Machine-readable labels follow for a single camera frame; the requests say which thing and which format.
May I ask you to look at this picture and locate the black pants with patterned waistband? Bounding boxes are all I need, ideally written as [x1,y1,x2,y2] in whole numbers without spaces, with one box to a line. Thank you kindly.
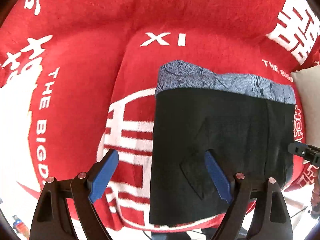
[149,60,296,227]

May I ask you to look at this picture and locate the plastic bottle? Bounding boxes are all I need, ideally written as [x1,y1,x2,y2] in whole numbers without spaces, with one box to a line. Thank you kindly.
[12,215,30,240]

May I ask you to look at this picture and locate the cream pillow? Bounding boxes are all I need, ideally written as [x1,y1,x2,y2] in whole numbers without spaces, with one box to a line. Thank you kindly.
[291,65,320,147]

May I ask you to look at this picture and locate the red blanket with white characters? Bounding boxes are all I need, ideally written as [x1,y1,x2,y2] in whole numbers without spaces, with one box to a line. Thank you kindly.
[1,0,319,232]

